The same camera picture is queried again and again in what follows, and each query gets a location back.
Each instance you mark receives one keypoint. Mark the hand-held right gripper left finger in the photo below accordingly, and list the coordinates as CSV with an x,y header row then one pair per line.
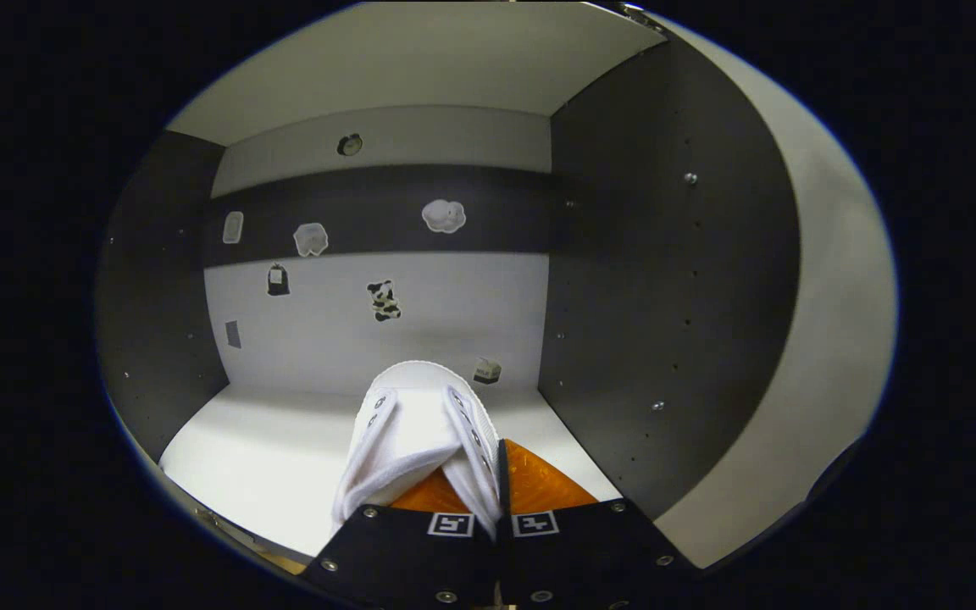
x,y
403,559

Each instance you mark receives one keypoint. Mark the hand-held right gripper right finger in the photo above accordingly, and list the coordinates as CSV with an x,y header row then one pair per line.
x,y
581,555

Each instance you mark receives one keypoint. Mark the white shoe cabinet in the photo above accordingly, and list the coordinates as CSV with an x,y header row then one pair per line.
x,y
327,457

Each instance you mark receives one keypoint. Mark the white canvas shoe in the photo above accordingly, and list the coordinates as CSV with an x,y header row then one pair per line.
x,y
407,424

